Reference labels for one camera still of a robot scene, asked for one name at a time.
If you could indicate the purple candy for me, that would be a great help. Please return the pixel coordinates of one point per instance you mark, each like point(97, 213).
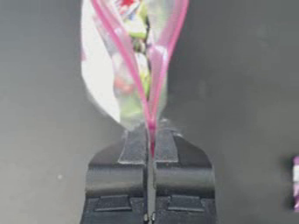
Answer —
point(296, 183)

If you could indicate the clear bag with pink zip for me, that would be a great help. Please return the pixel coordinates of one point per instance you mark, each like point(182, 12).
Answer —
point(100, 73)

